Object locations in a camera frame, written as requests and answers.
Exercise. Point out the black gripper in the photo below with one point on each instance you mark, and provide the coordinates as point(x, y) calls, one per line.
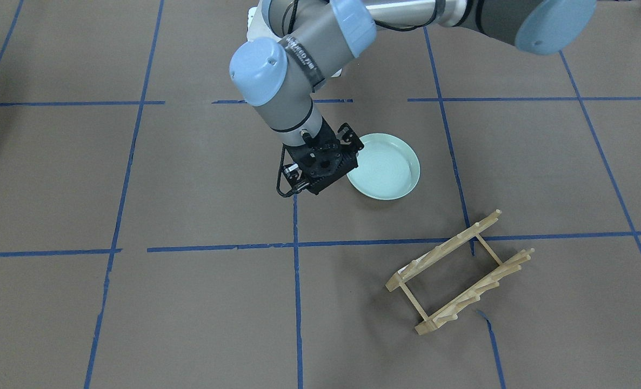
point(328, 136)

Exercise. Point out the light green plate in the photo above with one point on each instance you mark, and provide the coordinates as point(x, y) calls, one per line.
point(388, 168)

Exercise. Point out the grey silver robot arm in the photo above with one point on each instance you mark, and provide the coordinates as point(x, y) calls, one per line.
point(312, 40)

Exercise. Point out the wooden plate rack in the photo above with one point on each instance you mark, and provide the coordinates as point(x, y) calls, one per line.
point(464, 283)

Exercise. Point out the long blue tape strip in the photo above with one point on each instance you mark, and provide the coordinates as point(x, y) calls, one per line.
point(297, 294)

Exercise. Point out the crossing blue tape strip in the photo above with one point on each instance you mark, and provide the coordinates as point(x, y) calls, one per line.
point(578, 235)

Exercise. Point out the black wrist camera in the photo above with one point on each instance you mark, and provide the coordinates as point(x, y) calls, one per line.
point(295, 177)

